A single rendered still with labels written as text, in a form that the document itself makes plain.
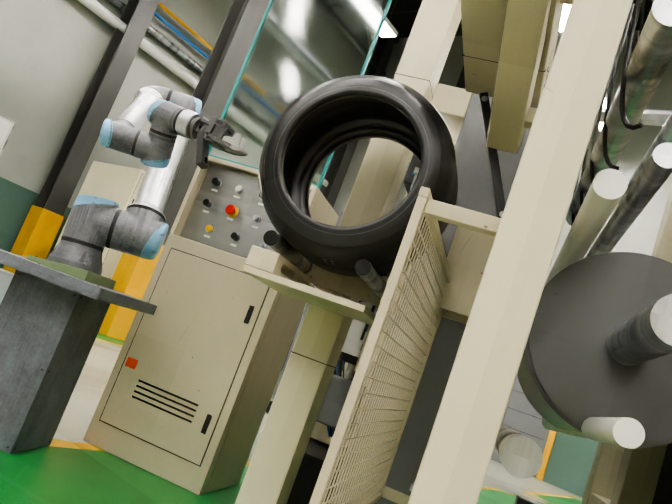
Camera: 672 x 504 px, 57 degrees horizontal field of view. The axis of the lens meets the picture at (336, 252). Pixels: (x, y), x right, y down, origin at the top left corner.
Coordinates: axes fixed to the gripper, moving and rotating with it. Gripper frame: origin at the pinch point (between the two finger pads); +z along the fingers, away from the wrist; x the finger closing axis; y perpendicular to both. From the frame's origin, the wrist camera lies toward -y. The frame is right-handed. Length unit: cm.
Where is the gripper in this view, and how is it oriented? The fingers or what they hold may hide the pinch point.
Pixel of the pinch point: (242, 154)
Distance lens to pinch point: 200.5
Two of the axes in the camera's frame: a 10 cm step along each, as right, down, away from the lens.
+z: 8.6, 4.0, -3.1
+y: 4.5, -8.8, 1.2
